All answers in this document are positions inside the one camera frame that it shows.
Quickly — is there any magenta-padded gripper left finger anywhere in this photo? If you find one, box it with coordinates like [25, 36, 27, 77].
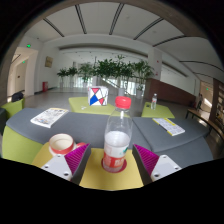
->
[40, 142, 93, 185]

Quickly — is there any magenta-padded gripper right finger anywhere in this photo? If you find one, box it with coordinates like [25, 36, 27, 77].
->
[131, 143, 183, 186]

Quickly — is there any clear red-capped water bottle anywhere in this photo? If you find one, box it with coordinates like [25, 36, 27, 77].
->
[101, 95, 134, 174]

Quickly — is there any white and red mug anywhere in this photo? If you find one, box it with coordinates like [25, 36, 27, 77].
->
[48, 133, 88, 157]

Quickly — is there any flat round red coaster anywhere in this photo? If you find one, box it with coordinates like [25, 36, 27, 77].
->
[100, 157, 128, 174]

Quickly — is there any yellow-edged printed booklet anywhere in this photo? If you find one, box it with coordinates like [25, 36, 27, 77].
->
[152, 117, 186, 137]

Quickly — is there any grey and lime bench seating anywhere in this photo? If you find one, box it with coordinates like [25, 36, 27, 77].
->
[1, 107, 214, 168]

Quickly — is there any white printed magazine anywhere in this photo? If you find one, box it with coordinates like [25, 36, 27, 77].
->
[29, 107, 70, 129]

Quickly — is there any small clear drink bottle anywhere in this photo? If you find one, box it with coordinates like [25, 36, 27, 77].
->
[150, 93, 158, 111]

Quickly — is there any long wooden bench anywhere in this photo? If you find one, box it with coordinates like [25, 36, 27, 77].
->
[185, 107, 224, 142]

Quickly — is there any lime green armchair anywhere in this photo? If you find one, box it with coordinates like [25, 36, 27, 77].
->
[0, 98, 26, 120]

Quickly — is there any red blue white cube box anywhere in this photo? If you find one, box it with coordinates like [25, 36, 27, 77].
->
[87, 85, 109, 107]

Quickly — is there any person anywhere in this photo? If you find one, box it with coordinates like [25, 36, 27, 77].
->
[196, 92, 204, 109]

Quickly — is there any wooden shelf unit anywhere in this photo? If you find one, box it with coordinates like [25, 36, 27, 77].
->
[209, 78, 224, 125]

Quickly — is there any row of potted green plants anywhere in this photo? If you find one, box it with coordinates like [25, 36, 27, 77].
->
[56, 54, 155, 100]

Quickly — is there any framed wall picture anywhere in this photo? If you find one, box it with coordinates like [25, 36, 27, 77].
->
[44, 55, 54, 69]

